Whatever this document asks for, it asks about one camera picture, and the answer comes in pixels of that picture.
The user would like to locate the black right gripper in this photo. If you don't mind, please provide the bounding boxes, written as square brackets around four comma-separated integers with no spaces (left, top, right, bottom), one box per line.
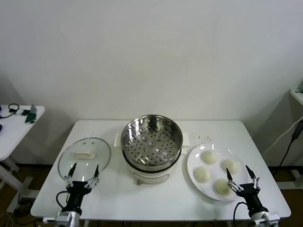
[226,165,268,215]

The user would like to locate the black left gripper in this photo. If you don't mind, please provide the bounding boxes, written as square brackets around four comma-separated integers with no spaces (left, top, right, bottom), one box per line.
[62,162,100,213]

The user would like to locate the white steamed baozi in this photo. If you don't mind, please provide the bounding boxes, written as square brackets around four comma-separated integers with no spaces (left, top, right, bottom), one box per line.
[214,178,234,197]
[200,150,220,165]
[194,166,211,183]
[222,158,240,175]

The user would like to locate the glass pot lid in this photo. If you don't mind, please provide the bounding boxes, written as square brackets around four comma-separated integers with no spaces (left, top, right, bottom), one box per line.
[58,137,112,190]

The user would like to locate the steel steamer basket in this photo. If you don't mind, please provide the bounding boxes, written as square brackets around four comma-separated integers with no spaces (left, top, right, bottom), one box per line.
[114,114,191,172]

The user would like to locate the white round plate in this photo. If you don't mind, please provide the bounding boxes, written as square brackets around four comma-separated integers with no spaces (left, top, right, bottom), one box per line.
[187,143,249,201]

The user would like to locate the scattered brown crumbs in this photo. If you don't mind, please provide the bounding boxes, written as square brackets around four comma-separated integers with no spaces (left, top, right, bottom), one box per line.
[193,133,213,142]

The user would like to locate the white electric pot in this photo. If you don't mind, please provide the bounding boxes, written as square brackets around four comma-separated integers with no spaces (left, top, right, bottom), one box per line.
[123,151,182,185]

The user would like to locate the white side table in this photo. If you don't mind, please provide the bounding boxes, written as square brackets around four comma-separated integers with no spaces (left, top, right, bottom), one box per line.
[0,105,45,197]

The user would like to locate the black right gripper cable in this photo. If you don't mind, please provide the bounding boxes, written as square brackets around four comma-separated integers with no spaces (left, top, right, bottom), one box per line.
[233,201,249,223]

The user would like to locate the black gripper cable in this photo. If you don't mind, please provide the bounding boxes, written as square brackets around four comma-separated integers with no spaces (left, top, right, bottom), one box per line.
[55,190,70,209]
[233,201,249,223]

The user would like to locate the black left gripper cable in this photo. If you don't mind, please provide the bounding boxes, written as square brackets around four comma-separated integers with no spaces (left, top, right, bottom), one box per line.
[55,190,70,209]

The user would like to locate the white wall cable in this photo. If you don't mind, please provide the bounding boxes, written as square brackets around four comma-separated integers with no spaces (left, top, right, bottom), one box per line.
[262,118,303,154]

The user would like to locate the floor cable bundle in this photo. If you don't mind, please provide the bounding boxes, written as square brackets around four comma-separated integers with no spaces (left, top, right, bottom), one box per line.
[14,198,34,216]

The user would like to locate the black cable with adapter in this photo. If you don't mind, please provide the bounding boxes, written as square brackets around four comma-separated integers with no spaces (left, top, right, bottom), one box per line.
[273,122,303,175]

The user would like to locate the black cable on side table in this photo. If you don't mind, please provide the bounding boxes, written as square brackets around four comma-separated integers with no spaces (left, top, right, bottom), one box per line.
[0,103,20,118]

